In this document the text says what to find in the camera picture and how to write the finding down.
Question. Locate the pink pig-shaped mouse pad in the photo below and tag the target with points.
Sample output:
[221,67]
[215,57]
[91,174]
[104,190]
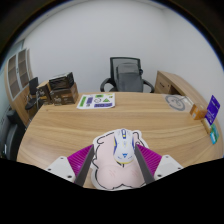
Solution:
[113,173]

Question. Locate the white blue yellow computer mouse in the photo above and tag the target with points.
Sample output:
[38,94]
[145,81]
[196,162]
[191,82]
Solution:
[123,146]

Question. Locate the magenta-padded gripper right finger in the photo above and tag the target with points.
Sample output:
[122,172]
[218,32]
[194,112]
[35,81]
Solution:
[166,165]

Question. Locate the tall brown cardboard box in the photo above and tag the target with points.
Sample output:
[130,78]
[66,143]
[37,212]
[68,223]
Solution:
[43,94]

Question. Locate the wooden shelf unit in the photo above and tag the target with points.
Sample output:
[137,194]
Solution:
[18,100]

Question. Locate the black cardboard box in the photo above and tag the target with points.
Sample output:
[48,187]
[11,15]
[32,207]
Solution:
[61,81]

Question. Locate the small orange box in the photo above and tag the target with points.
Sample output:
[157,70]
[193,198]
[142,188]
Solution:
[198,112]

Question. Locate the small teal box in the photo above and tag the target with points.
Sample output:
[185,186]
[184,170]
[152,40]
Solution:
[214,136]

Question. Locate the wide brown cardboard box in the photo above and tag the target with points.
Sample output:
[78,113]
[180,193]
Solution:
[64,95]

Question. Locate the white printed paper sheet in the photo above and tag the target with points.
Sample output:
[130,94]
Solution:
[96,101]

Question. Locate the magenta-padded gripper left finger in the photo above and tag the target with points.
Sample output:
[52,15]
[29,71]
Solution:
[61,166]

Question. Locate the purple card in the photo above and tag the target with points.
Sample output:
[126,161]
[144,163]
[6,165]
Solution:
[212,110]

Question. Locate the wooden side desk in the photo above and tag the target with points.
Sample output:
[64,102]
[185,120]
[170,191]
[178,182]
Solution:
[173,85]

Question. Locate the round grey printed sheet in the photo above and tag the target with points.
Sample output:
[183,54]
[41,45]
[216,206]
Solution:
[175,102]

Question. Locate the black mesh office chair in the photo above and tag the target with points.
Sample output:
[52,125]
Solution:
[129,76]

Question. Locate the black sofa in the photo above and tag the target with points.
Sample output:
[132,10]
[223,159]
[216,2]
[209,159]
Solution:
[10,136]

